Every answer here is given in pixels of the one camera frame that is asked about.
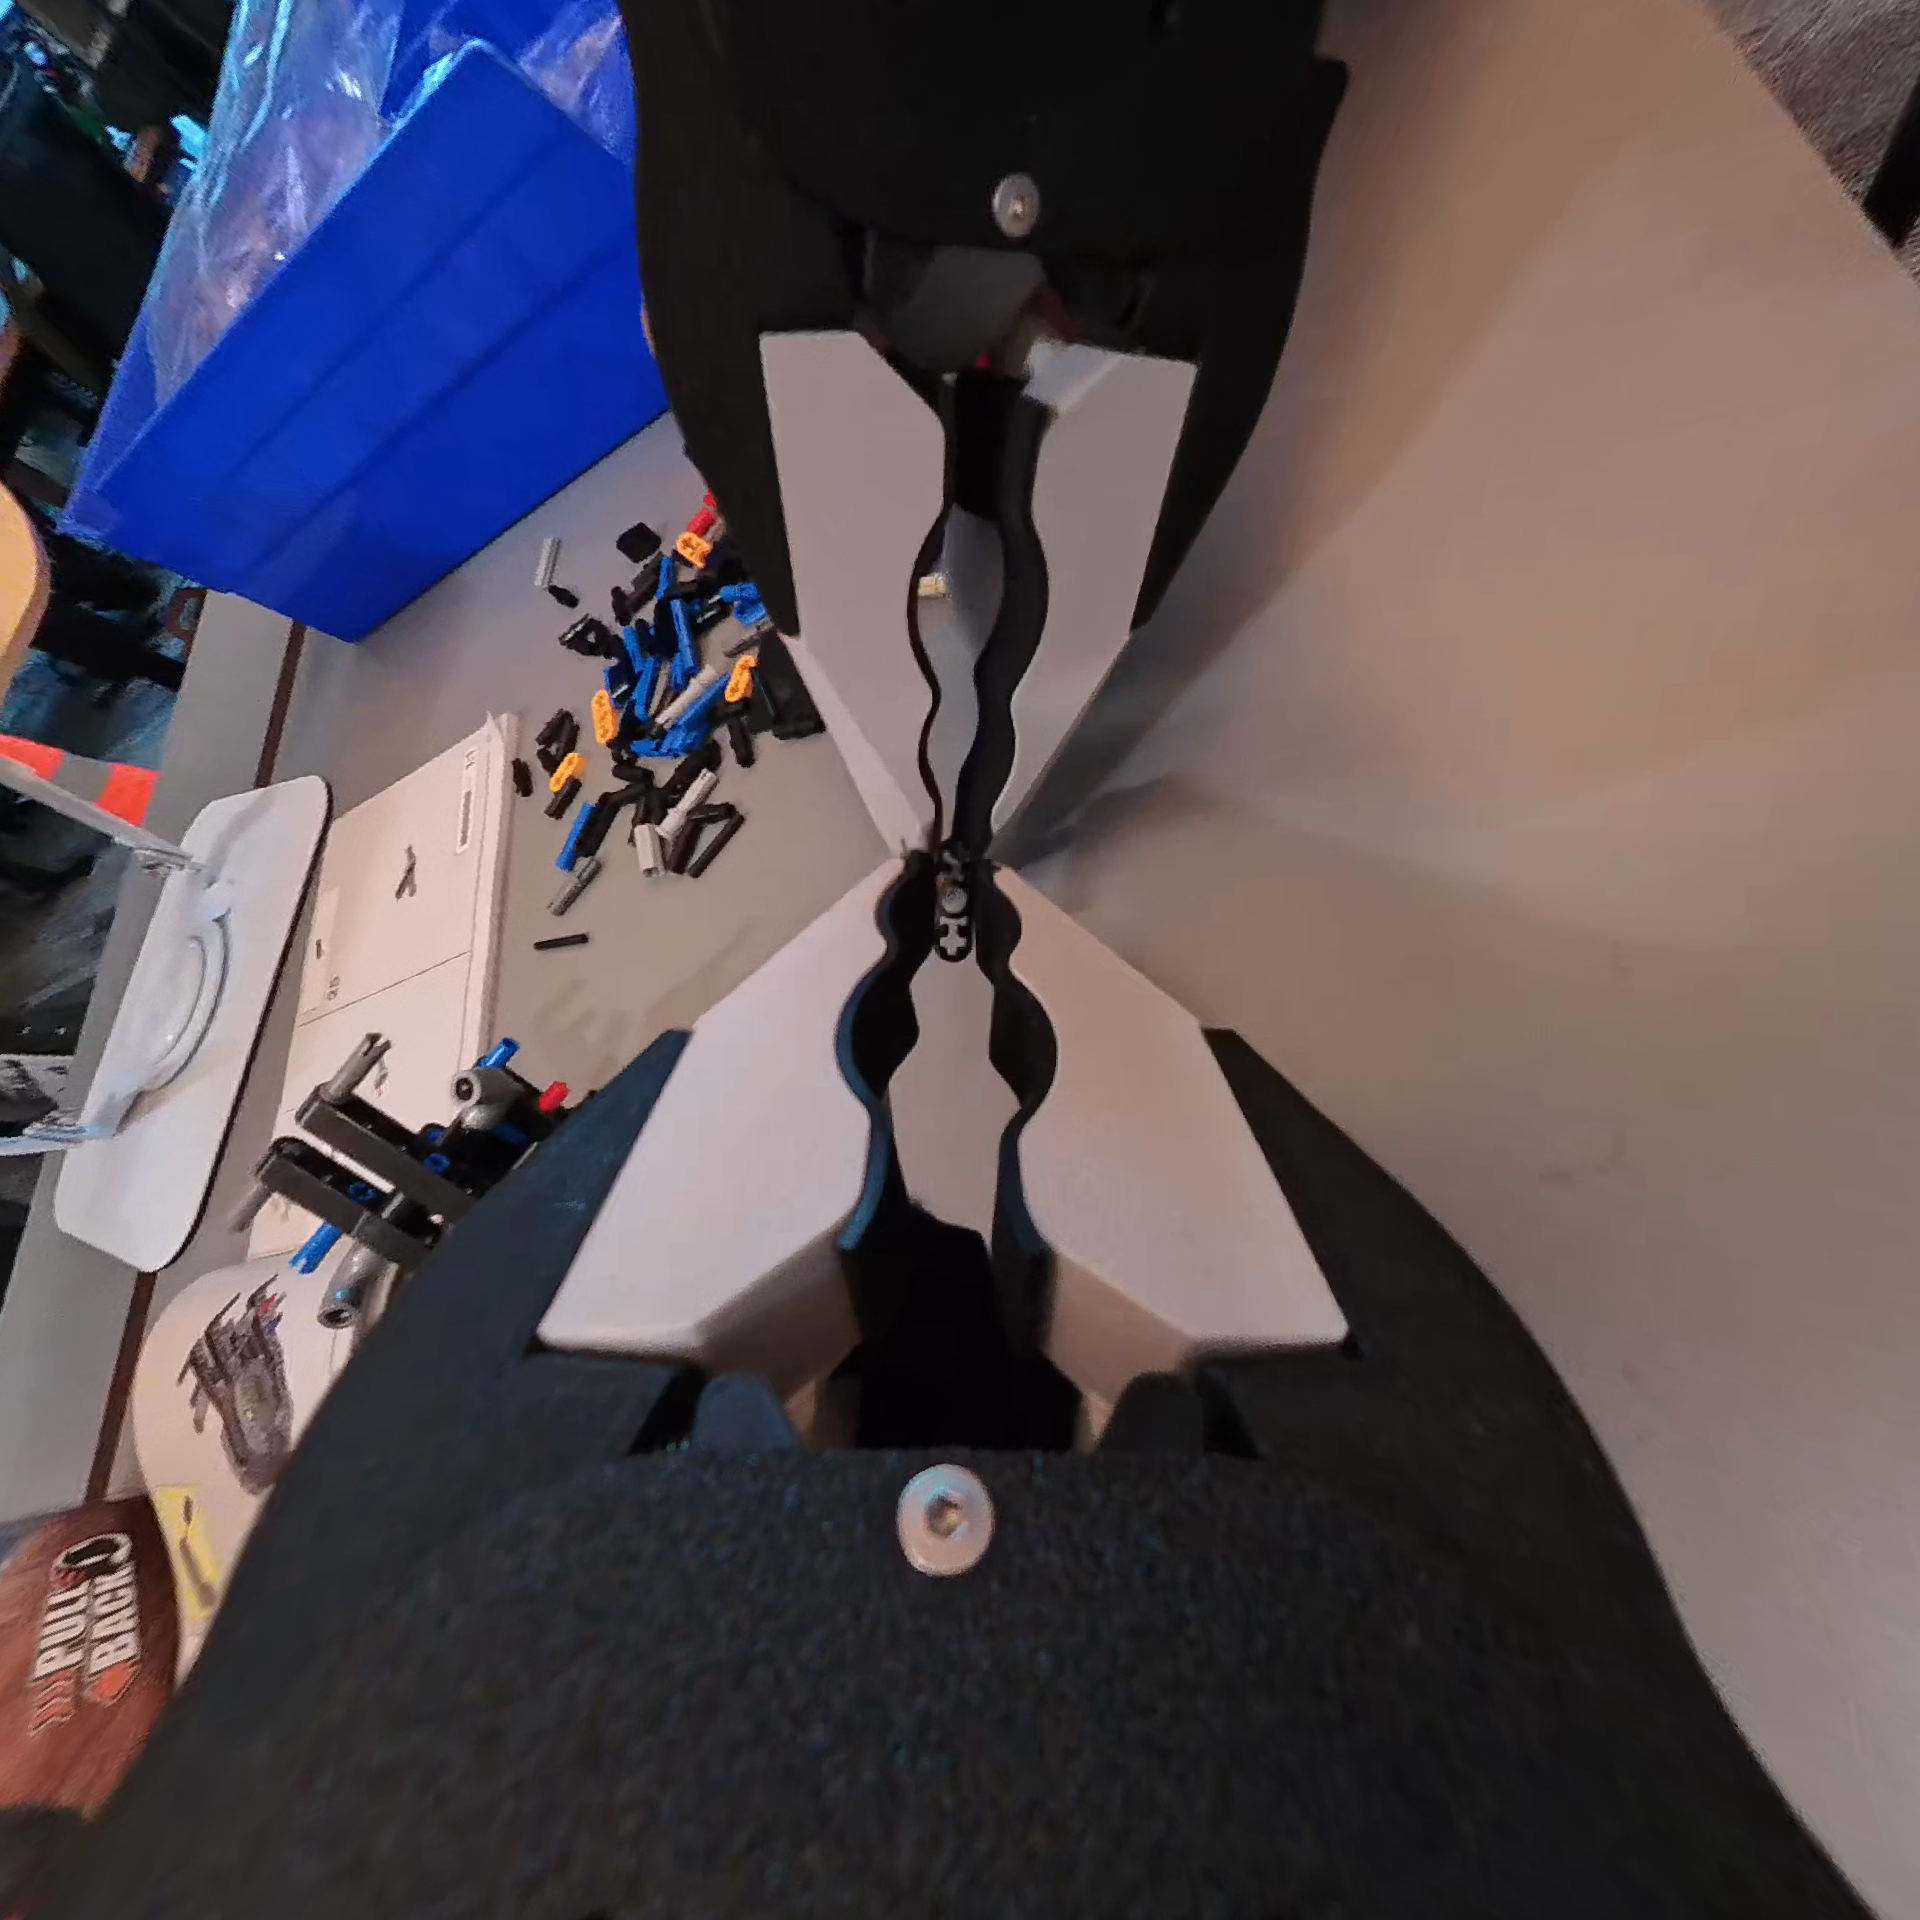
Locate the partly built toy vehicle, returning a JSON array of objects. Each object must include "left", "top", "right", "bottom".
[{"left": 224, "top": 1030, "right": 584, "bottom": 1336}]

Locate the pile of small toy parts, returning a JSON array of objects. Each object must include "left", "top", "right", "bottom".
[{"left": 507, "top": 509, "right": 829, "bottom": 920}]

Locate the clear plastic bag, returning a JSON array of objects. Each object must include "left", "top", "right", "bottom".
[{"left": 151, "top": 0, "right": 645, "bottom": 392}]

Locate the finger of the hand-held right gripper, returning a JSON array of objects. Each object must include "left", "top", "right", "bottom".
[
  {"left": 757, "top": 326, "right": 962, "bottom": 854},
  {"left": 937, "top": 335, "right": 1203, "bottom": 868}
]

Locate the white stand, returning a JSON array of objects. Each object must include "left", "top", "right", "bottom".
[{"left": 0, "top": 747, "right": 337, "bottom": 1279}]

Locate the printed toy truck box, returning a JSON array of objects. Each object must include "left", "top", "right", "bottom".
[{"left": 0, "top": 1488, "right": 231, "bottom": 1820}]

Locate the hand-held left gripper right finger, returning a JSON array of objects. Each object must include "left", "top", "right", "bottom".
[{"left": 976, "top": 866, "right": 1356, "bottom": 1396}]

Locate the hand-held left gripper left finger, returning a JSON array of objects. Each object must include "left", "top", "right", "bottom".
[{"left": 535, "top": 859, "right": 936, "bottom": 1419}]

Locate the white instruction booklet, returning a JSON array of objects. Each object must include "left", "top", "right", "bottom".
[{"left": 123, "top": 711, "right": 522, "bottom": 1508}]

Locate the blue plastic bin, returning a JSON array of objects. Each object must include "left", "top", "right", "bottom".
[{"left": 59, "top": 36, "right": 672, "bottom": 647}]

